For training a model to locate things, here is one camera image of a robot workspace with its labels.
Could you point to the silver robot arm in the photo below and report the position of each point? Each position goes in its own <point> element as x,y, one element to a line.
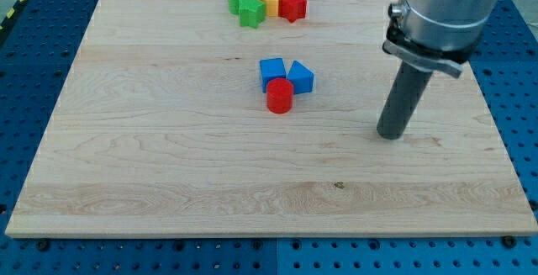
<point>436,35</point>

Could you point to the red cylinder block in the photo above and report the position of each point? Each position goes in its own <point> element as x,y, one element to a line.
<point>279,95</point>

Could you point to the blue cube block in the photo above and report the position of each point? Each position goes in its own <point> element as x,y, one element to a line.
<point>271,69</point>

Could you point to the blue triangular block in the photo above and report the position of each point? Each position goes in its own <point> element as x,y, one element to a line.
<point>301,77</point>

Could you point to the light wooden board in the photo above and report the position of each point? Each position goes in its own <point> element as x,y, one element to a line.
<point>161,130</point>

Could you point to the green star block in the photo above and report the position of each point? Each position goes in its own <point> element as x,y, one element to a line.
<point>251,13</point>

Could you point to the red star block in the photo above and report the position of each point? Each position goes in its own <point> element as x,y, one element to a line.
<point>292,10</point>

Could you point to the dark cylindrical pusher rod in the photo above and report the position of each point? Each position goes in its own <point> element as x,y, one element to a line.
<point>405,94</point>

